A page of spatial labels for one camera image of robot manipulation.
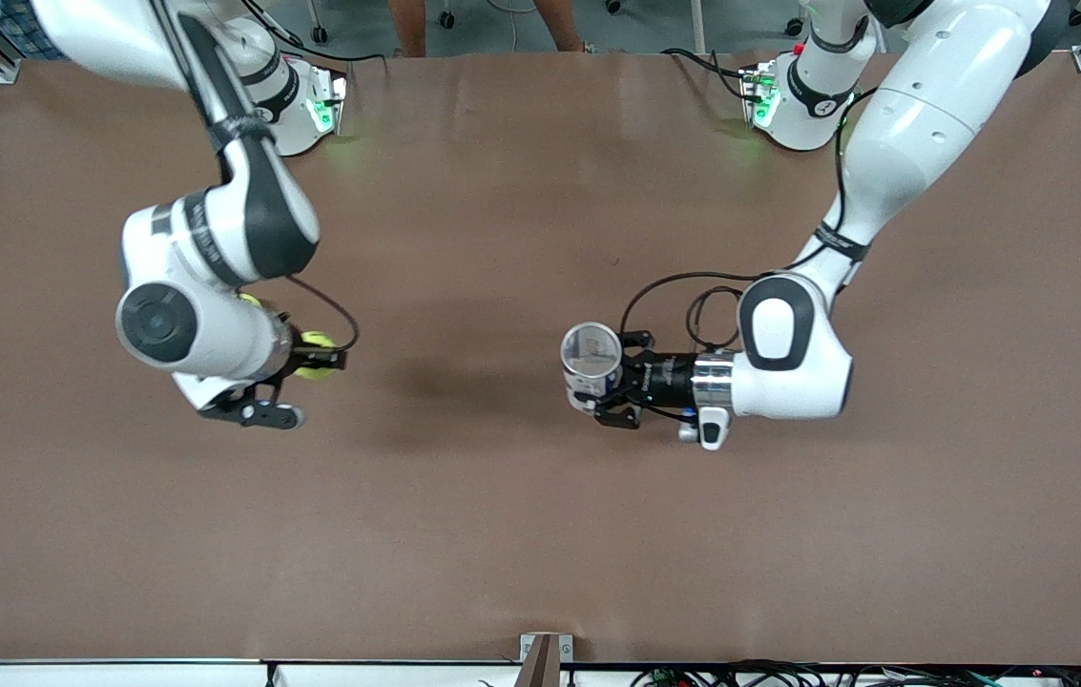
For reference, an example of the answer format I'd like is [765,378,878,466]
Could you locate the large paper table cover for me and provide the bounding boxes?
[0,50,1081,667]

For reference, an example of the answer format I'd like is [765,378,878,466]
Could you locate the white table edge frame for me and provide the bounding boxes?
[0,658,1081,687]

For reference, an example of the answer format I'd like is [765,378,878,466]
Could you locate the tangled black cable bundle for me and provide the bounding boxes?
[631,658,1081,687]

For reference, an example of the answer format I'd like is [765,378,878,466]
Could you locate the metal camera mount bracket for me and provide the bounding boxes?
[519,633,574,687]

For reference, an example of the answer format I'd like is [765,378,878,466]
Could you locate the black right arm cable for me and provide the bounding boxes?
[284,275,361,352]

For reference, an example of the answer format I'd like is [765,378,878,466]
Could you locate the black right base cable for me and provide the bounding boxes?
[254,0,388,64]

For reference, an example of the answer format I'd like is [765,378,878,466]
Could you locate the bare person leg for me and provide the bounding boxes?
[387,0,428,58]
[533,0,589,53]

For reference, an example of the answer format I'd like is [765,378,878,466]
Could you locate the blue plaid shorts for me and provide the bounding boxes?
[0,0,54,60]

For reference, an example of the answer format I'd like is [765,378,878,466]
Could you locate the white blue tennis ball can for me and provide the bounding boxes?
[560,322,625,414]

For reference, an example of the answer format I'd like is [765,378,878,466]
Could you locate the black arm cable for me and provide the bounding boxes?
[619,88,877,354]
[284,275,361,352]

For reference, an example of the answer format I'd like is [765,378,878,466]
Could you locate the black base cable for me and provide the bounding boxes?
[662,48,753,101]
[254,0,388,64]

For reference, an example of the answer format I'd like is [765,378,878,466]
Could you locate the black left base cable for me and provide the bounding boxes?
[662,48,753,101]

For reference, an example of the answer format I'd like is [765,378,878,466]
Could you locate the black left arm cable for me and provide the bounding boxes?
[619,88,877,354]

